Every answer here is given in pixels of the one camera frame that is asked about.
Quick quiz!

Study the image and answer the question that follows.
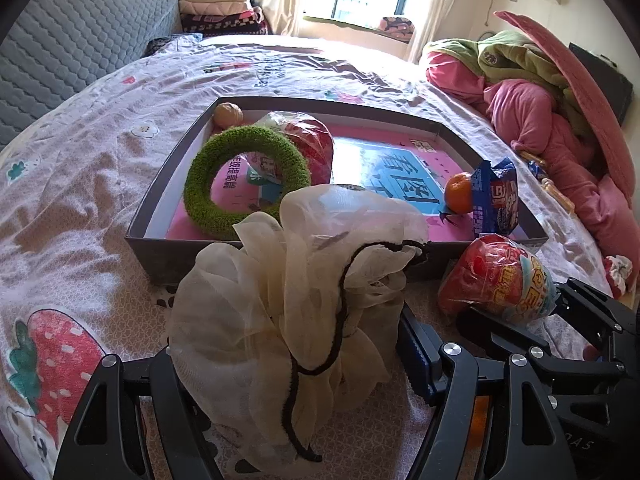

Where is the pink and blue book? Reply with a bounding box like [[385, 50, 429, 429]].
[[165, 120, 481, 243]]

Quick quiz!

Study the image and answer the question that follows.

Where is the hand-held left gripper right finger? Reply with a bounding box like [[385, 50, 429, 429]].
[[397, 305, 581, 480]]

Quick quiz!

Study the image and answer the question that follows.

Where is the green blanket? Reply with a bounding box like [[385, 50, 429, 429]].
[[425, 30, 596, 136]]

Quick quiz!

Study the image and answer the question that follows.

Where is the mandarin orange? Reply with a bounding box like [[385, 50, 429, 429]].
[[470, 395, 491, 436], [444, 172, 475, 215]]

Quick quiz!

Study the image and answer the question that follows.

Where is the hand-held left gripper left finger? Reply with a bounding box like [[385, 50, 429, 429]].
[[52, 345, 226, 480]]

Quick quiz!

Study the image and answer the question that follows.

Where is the walnut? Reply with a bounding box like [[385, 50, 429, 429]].
[[213, 102, 244, 128]]

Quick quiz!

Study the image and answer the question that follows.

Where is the red and white scrunchie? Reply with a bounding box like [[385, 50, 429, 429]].
[[602, 255, 633, 298]]

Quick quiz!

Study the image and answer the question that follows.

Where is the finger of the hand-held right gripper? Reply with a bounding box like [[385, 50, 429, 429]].
[[459, 307, 627, 392], [554, 277, 640, 337]]

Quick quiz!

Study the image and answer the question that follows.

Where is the yellow biscuit packet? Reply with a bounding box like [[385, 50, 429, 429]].
[[520, 150, 576, 211]]

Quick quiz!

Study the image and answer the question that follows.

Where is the dark checkered folded blanket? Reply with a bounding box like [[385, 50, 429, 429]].
[[180, 10, 268, 36]]

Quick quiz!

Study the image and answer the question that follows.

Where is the green fuzzy ring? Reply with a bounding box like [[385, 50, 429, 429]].
[[183, 126, 312, 241]]

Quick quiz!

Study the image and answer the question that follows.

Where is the dark patterned pillow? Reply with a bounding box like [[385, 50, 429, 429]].
[[147, 34, 202, 56]]

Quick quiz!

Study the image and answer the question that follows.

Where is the patterned folded cloth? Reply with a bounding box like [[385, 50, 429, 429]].
[[378, 16, 416, 41]]

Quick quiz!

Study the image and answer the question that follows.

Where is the cream mesh scrunchie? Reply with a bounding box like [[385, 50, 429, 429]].
[[166, 184, 431, 478]]

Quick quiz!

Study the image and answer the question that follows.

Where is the black television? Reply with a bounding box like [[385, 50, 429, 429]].
[[567, 42, 635, 126]]

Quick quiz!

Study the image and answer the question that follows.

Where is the red snack packet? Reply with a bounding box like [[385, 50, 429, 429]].
[[252, 111, 335, 187], [437, 233, 558, 328]]

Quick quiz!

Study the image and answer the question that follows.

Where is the blue snack packet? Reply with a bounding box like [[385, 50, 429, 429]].
[[471, 157, 521, 238]]

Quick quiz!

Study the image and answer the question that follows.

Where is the grey cardboard box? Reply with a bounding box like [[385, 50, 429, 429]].
[[125, 95, 550, 283]]

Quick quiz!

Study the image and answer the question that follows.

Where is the grey quilted headboard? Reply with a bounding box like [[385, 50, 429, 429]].
[[0, 0, 183, 148]]

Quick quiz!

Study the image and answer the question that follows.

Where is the pink round cushion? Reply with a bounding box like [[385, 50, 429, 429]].
[[494, 10, 636, 206]]

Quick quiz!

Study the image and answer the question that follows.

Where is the pink crumpled blanket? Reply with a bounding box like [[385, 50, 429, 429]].
[[425, 52, 636, 261]]

